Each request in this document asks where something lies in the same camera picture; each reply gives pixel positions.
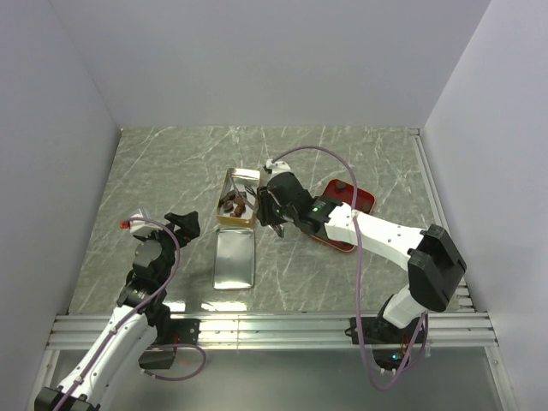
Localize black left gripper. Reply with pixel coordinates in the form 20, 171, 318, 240
136, 211, 200, 284

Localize metal tweezers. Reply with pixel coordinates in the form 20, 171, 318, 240
231, 180, 285, 238

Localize dark chocolate piece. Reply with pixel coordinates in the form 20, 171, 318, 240
219, 195, 232, 206

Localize silver tin lid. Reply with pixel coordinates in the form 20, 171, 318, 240
212, 227, 255, 290

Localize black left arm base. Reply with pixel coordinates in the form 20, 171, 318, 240
139, 319, 200, 370

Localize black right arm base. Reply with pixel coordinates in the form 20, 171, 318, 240
361, 314, 429, 373

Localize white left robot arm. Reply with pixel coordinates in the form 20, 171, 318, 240
33, 211, 204, 410

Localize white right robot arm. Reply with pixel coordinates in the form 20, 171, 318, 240
257, 171, 467, 342

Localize gold tin box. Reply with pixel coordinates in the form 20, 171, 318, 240
216, 167, 260, 228

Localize red tin tray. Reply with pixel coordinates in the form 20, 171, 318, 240
313, 179, 376, 253

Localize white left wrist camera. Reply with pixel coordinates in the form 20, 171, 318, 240
119, 208, 155, 236

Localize aluminium front rail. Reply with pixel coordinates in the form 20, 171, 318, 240
45, 312, 497, 350

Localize aluminium rail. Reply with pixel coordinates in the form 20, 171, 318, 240
408, 128, 477, 313
45, 312, 497, 350

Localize aluminium right rail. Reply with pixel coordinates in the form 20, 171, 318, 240
408, 128, 477, 313

